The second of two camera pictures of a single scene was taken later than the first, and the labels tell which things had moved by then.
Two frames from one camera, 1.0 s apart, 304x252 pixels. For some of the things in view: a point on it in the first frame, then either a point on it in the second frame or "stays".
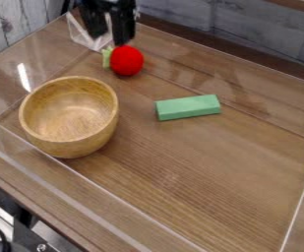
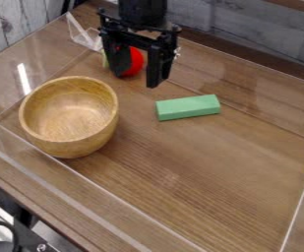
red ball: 124,60 stays
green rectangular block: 187,106 stays
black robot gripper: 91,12 to 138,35
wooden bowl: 68,116 stays
